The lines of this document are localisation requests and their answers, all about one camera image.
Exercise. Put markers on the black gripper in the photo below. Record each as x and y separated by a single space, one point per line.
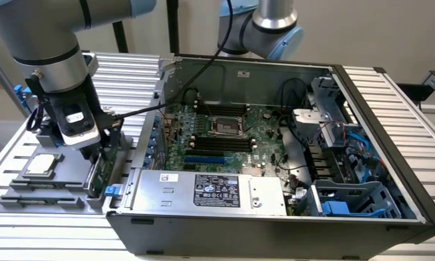
93 100

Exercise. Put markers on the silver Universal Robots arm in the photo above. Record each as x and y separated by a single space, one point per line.
40 40

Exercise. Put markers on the black RAM slot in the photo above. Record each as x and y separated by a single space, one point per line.
220 108
223 148
223 145
220 114
223 141
220 111
220 105
223 138

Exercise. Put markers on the black expansion slot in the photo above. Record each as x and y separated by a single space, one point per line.
204 153

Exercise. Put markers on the blue expansion slot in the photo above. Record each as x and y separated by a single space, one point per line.
206 161

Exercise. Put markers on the green graphics card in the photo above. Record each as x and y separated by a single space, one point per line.
101 174

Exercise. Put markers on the silver CPU chip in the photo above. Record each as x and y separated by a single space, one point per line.
43 165

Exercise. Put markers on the grey parts rack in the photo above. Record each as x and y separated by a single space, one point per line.
68 174

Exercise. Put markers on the blue case latch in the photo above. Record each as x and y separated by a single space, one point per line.
112 190

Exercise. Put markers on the small white barcode sticker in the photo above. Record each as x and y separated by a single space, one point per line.
170 177

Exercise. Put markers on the metal CPU socket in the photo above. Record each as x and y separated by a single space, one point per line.
227 125

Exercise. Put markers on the silver power supply unit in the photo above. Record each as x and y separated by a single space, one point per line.
180 195

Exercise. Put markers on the green motherboard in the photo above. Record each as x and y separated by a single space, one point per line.
235 160

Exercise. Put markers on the black and white rating label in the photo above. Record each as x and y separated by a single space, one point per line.
218 191

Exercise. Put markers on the silver coin battery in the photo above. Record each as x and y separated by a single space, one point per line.
267 115

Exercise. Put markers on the silver chipset heatsink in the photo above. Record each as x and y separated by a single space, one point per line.
252 171

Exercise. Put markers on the metal drive cage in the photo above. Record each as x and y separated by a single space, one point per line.
326 117

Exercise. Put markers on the black open PC case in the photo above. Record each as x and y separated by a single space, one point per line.
260 233

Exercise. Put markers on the blue disk bay latch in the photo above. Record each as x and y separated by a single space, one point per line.
334 208

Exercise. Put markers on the grey disk bay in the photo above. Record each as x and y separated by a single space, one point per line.
373 198

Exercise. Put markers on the black box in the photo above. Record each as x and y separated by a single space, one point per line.
415 92

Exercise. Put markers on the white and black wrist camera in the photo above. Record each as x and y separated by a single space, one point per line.
80 130

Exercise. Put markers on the blue plastic bracket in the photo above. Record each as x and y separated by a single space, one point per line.
20 98

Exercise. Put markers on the black metal post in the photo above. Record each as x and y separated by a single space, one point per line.
172 27
120 38

